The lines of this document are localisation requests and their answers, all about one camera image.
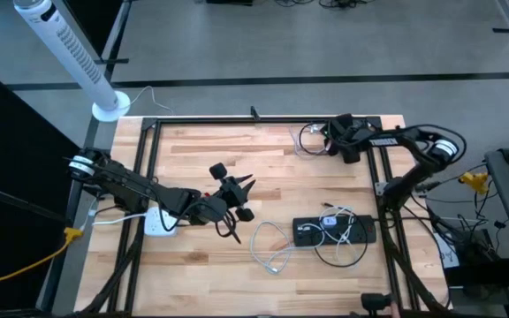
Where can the white USB wall charger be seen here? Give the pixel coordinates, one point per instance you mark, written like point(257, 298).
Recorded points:
point(330, 221)

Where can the small black clamp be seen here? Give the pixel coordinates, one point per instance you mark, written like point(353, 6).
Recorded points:
point(254, 112)

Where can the black handheld device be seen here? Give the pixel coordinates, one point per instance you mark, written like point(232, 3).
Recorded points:
point(374, 302)

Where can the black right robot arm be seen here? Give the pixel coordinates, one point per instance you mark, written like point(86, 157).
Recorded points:
point(413, 176)

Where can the yellow plug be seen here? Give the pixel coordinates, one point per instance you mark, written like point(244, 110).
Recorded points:
point(475, 180)

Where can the silver metal bracket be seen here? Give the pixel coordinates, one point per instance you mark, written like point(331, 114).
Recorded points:
point(380, 190)

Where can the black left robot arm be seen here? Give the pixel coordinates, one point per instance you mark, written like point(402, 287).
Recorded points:
point(135, 190)

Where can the black power strip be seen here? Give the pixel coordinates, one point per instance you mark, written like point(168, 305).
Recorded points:
point(365, 234)

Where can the white paper sheet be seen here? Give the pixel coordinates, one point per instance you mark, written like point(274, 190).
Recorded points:
point(450, 258)

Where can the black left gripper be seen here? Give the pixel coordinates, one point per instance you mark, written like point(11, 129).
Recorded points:
point(219, 203)

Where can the white tower fan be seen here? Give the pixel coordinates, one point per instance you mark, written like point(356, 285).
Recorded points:
point(71, 53)

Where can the white power outlet hub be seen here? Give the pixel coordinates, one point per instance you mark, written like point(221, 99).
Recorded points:
point(153, 225)

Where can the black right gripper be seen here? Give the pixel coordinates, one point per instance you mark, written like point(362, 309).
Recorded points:
point(347, 139)

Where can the black aluminium table frame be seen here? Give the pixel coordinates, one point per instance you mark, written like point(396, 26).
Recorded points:
point(237, 119)

